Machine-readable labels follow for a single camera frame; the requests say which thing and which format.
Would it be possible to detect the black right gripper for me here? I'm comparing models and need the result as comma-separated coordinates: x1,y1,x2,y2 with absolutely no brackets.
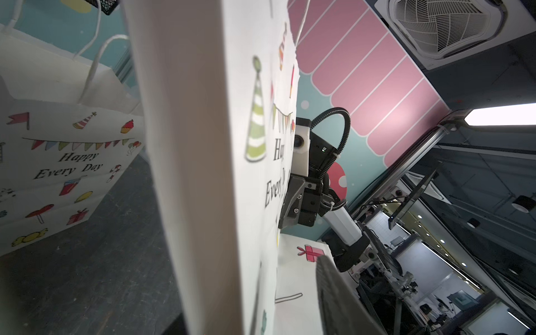
278,174,333,228

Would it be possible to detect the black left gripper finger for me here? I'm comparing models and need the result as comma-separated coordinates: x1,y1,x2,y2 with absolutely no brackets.
315,255,385,335

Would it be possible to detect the white paper gift bag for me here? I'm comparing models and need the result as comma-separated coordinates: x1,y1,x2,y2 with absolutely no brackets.
123,1,308,334

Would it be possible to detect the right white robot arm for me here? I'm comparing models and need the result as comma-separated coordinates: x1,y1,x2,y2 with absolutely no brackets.
278,107,370,272

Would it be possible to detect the back left white gift bag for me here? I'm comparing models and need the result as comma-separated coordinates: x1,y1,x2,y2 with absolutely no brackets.
1,1,145,255

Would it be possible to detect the black monitor on stand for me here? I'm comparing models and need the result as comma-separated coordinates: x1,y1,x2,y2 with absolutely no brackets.
388,168,437,230

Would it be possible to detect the ceiling air conditioner vent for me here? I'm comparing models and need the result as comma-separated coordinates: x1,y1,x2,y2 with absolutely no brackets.
374,0,535,70

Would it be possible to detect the ceiling fluorescent light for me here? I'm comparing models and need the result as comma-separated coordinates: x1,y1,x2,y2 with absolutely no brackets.
464,103,536,126

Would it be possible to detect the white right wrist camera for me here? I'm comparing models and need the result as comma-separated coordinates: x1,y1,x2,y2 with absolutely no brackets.
291,117,312,177

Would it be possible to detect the black wire mesh wall basket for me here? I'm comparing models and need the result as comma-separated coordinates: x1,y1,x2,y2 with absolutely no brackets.
85,0,120,16

